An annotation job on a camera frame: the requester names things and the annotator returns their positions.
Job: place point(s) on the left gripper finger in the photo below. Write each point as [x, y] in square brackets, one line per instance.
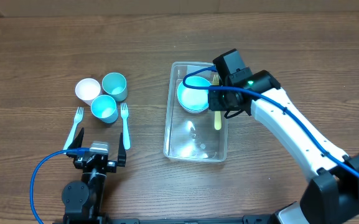
[76, 145]
[121, 160]

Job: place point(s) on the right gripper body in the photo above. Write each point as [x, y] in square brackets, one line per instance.
[224, 100]

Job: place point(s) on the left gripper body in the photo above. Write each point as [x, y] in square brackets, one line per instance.
[111, 167]

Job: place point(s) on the yellow fork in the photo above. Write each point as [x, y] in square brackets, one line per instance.
[217, 114]

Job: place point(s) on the blue bowl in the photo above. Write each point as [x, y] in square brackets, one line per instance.
[187, 94]

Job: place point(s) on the blue cup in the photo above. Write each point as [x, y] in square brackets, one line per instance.
[104, 107]

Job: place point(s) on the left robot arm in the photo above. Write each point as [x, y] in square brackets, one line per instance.
[83, 198]

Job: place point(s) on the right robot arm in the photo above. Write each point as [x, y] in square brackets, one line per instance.
[332, 193]

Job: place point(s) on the clear plastic container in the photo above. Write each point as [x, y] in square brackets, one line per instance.
[189, 136]

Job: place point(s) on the light blue fork left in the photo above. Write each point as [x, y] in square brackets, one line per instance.
[77, 119]

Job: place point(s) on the light blue fork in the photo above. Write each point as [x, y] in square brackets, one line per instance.
[124, 115]
[77, 119]

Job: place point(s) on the white bowl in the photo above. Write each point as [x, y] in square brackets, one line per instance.
[191, 110]

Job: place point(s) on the light blue fork right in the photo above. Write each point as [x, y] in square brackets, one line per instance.
[124, 115]

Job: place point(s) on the white cup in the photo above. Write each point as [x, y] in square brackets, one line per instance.
[87, 90]

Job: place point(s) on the green cup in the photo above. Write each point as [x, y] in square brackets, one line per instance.
[115, 85]

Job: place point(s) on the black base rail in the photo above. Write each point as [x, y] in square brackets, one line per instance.
[246, 219]

